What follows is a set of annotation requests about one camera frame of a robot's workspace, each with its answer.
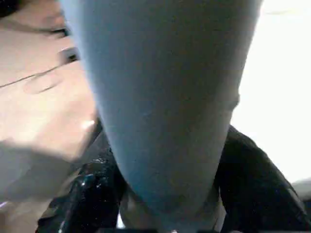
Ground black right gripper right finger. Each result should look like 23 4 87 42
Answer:
215 125 311 233

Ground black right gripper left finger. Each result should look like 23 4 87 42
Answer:
36 122 129 233

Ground white plastic table top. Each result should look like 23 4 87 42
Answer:
228 0 311 202

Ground white plastic table leg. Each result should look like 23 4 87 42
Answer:
59 0 265 231

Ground thin black floor cables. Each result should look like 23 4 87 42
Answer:
0 64 64 95

